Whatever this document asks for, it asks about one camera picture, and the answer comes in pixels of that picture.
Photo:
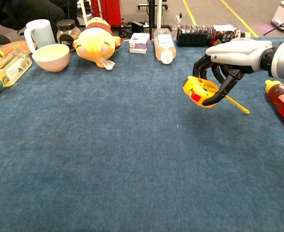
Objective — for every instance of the yellow tape measure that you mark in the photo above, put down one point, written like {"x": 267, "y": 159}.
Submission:
{"x": 195, "y": 89}

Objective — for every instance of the honey bottle yellow cap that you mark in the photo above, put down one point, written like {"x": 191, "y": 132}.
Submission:
{"x": 282, "y": 96}

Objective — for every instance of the white metal frame leg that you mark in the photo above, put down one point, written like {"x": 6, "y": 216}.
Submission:
{"x": 83, "y": 12}

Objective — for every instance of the glass jar black lid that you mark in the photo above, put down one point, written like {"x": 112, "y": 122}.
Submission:
{"x": 68, "y": 33}

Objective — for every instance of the round woven coaster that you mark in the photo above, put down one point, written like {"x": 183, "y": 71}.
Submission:
{"x": 16, "y": 46}

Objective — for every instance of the beige bowl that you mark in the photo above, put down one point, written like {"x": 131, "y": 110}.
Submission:
{"x": 51, "y": 60}

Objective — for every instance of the white pole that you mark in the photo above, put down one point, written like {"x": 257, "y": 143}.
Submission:
{"x": 159, "y": 14}

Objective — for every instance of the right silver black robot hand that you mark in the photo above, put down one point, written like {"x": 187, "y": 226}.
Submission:
{"x": 236, "y": 54}

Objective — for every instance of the yellow plush toy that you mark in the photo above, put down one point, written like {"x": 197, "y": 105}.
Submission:
{"x": 95, "y": 46}

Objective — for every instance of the clear peach drink bottle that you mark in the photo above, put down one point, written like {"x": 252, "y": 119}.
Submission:
{"x": 164, "y": 46}

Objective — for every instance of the black power adapter box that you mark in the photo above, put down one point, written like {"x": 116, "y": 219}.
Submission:
{"x": 137, "y": 27}

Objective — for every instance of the person in black trousers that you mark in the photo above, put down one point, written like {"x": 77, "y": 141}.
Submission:
{"x": 30, "y": 12}

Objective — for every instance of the dark drink bottle red label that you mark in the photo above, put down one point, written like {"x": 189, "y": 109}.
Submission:
{"x": 192, "y": 36}

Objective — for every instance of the small purple white box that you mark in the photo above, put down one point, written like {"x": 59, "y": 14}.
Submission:
{"x": 139, "y": 42}

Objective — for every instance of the red cabinet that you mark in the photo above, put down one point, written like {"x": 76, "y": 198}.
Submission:
{"x": 108, "y": 12}

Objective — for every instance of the rolling stand base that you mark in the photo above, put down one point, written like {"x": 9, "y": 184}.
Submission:
{"x": 146, "y": 6}

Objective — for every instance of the white plug adapter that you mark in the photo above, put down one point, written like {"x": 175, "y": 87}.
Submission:
{"x": 178, "y": 18}

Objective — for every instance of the yellow tea bottle green label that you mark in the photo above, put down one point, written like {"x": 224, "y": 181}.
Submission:
{"x": 8, "y": 67}

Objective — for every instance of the blue table mat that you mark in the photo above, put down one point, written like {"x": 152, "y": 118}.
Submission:
{"x": 108, "y": 145}

